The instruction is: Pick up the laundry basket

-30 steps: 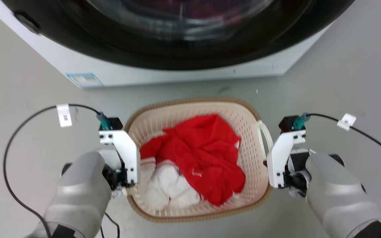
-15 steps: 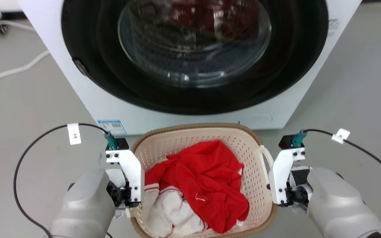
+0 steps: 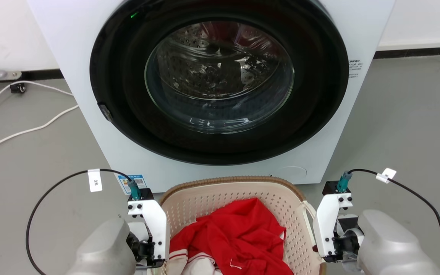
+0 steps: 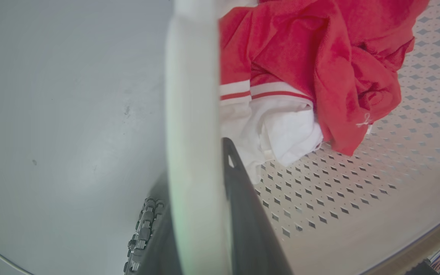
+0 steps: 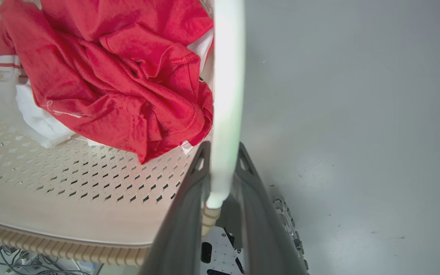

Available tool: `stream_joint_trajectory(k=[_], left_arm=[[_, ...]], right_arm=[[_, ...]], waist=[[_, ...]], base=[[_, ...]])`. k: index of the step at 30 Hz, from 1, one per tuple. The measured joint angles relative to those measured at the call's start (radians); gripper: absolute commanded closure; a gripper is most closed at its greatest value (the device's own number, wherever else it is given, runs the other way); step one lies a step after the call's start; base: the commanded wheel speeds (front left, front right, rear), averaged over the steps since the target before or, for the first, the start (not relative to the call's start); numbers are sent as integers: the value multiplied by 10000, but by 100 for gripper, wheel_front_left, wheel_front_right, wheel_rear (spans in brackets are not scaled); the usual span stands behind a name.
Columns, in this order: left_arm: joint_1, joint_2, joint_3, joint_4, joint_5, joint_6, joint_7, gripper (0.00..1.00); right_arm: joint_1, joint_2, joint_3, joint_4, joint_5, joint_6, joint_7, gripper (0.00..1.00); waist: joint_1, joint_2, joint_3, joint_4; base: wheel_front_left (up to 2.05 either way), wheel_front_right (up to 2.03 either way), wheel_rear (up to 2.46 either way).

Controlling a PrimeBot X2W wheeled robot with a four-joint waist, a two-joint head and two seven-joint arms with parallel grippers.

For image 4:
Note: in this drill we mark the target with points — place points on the white perforated laundry basket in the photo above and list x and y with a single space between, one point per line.
357 229

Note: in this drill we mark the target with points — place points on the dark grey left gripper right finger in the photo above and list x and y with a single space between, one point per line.
250 229

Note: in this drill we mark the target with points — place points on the red garment with white stripes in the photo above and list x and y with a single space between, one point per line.
319 57

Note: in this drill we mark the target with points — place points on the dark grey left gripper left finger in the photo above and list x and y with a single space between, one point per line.
155 244

